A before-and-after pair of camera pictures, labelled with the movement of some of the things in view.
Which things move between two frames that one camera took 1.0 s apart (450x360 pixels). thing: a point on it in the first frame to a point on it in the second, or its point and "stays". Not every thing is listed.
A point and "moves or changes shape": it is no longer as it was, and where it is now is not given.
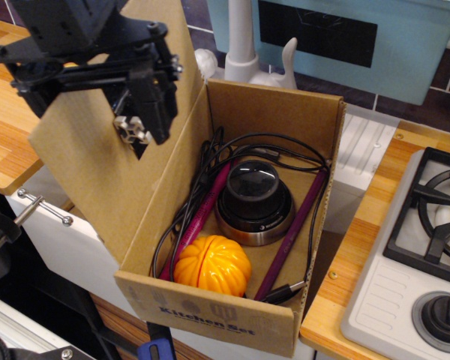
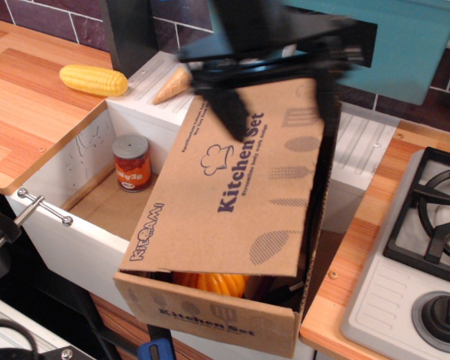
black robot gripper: x=78 y=43 to x=275 y=39
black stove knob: x=439 y=319 stays
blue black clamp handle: x=161 y=346 stays
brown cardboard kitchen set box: x=218 y=232 moves or changes shape
